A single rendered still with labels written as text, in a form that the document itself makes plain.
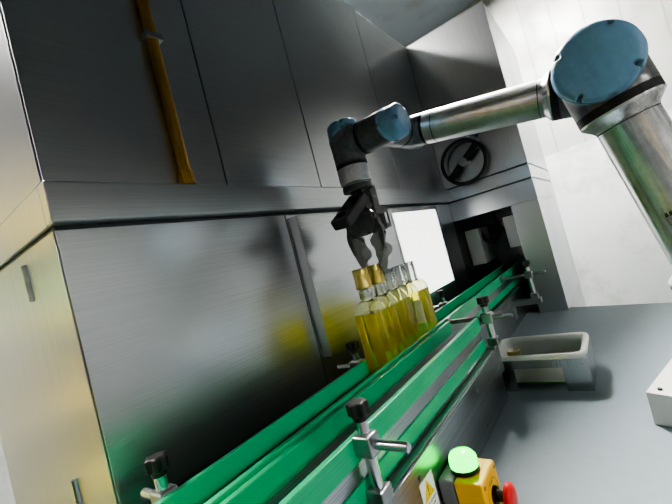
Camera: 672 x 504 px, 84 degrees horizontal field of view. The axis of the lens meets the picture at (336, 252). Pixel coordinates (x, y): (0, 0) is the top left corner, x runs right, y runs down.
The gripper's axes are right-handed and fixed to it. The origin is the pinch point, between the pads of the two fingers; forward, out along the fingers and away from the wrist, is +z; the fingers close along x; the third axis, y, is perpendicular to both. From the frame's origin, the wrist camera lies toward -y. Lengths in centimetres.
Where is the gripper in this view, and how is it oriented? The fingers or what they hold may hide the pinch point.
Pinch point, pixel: (374, 268)
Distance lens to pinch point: 87.3
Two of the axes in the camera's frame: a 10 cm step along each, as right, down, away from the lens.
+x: -7.7, 2.2, 5.9
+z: 2.5, 9.7, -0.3
